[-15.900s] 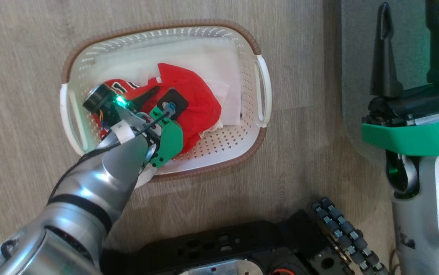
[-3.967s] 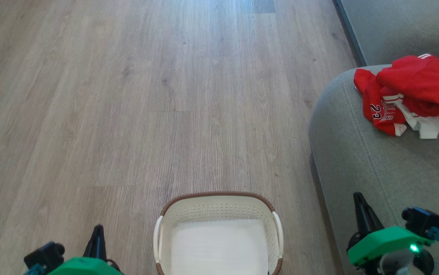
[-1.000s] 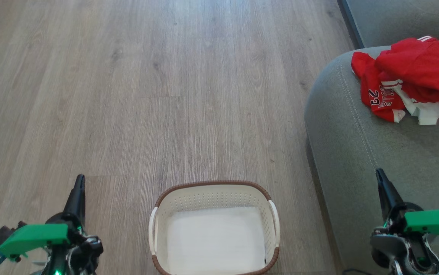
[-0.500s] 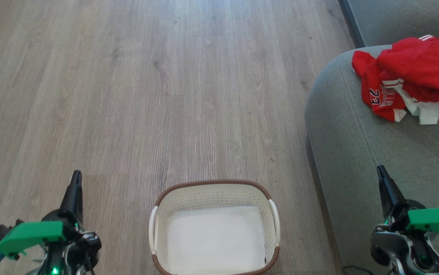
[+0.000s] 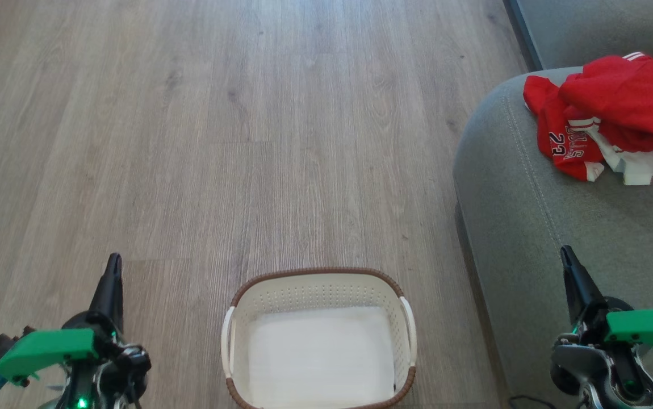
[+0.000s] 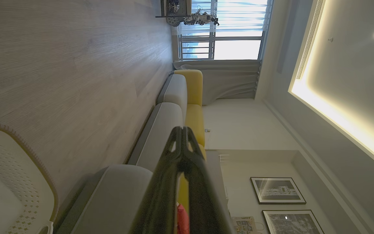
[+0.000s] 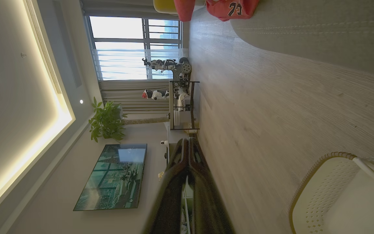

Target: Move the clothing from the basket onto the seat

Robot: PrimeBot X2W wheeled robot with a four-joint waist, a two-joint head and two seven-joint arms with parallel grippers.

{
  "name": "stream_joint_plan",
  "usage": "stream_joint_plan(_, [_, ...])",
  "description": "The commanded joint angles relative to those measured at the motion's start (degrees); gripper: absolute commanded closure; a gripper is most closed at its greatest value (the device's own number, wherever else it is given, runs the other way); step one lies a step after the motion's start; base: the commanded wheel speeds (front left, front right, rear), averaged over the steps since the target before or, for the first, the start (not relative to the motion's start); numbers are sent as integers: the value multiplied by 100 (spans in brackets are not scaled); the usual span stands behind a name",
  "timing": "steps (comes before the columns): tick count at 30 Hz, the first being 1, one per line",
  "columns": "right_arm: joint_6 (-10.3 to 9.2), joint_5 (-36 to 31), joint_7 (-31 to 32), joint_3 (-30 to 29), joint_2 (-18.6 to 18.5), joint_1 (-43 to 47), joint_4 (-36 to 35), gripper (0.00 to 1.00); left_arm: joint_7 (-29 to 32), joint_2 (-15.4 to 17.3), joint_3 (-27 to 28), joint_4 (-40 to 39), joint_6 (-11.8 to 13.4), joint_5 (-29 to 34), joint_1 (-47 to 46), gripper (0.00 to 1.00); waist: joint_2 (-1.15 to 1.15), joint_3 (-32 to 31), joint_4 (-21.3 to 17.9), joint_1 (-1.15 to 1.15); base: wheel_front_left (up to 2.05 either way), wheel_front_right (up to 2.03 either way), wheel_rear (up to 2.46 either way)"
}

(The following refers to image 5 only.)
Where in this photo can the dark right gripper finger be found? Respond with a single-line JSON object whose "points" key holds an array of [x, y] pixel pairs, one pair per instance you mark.
{"points": [[582, 289]]}

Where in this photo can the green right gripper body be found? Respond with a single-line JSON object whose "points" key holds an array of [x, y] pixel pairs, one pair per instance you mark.
{"points": [[650, 329]]}

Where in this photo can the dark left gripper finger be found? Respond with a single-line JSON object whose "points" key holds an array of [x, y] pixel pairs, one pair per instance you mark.
{"points": [[109, 295]]}

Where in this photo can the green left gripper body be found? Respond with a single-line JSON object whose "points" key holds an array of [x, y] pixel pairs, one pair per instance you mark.
{"points": [[48, 346]]}

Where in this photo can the red number 23 jersey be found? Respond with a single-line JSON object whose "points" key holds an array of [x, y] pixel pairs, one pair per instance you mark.
{"points": [[559, 125]]}

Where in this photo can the red garment with white stripes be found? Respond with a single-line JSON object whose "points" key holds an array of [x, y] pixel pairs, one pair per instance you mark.
{"points": [[627, 96]]}

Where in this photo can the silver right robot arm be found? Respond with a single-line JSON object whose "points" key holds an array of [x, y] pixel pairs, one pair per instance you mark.
{"points": [[582, 363]]}

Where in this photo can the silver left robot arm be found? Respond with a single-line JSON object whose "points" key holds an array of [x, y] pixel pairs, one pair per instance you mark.
{"points": [[116, 363]]}

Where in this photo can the cream laundry basket brown rim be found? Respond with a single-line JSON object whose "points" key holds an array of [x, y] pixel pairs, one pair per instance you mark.
{"points": [[315, 289]]}

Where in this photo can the grey fabric sofa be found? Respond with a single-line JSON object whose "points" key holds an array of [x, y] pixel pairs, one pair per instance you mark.
{"points": [[531, 227]]}

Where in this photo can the grey sofa chaise section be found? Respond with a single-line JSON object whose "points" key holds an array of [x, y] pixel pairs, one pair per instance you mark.
{"points": [[587, 28]]}

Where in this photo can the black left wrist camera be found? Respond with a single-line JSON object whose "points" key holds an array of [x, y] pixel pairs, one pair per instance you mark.
{"points": [[0, 349]]}

